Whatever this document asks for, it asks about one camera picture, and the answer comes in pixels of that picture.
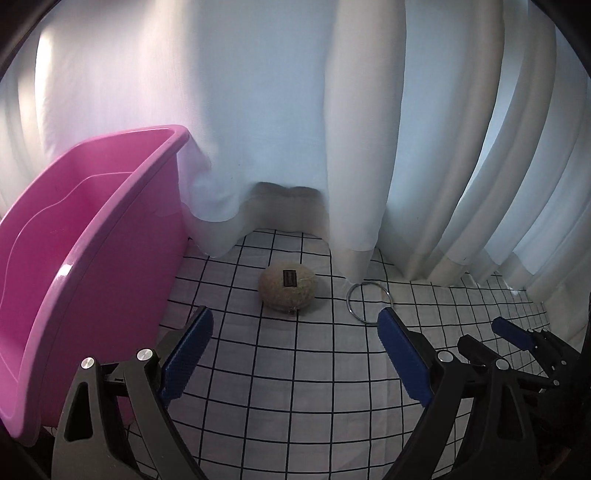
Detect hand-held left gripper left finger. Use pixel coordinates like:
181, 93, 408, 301
51, 305, 214, 480

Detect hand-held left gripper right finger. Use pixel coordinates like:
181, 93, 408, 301
377, 308, 541, 480

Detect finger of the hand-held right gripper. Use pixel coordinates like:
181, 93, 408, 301
492, 318, 581, 370
457, 336, 555, 392

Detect large silver bangle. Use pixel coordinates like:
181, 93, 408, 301
345, 281, 395, 325

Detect beige fuzzy oval hair clip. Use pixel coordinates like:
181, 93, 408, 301
259, 261, 318, 315

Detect pink plastic bin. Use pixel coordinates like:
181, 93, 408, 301
0, 124, 191, 448

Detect black white checked tablecloth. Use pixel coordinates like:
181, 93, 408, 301
124, 228, 555, 480

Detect cream pleated curtain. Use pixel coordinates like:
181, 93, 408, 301
323, 0, 591, 305

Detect sheer white curtain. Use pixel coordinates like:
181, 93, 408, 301
0, 0, 335, 259

